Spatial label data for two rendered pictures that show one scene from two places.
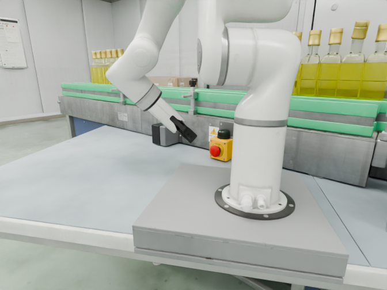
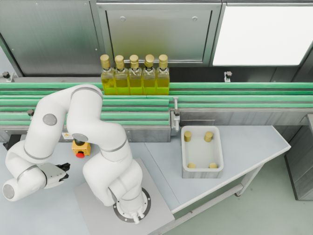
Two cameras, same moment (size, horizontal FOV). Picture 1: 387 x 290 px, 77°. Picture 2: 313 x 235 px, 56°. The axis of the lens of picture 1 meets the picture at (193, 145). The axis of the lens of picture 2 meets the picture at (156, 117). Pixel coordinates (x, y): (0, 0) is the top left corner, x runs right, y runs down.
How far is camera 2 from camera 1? 0.95 m
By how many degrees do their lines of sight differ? 49
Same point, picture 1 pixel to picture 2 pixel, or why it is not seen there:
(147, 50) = (41, 182)
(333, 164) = (153, 137)
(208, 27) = (105, 200)
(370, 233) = (177, 183)
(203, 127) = not seen: hidden behind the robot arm
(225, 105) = not seen: hidden behind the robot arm
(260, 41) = (127, 186)
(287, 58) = (139, 181)
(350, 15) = (136, 25)
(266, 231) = (147, 225)
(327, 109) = (144, 117)
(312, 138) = (139, 131)
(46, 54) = not seen: outside the picture
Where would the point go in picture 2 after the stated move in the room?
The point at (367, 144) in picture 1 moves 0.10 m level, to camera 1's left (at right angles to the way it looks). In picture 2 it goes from (167, 130) to (150, 142)
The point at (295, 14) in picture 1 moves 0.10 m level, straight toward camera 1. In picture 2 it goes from (89, 13) to (94, 29)
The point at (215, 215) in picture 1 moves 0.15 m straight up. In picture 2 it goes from (125, 229) to (121, 218)
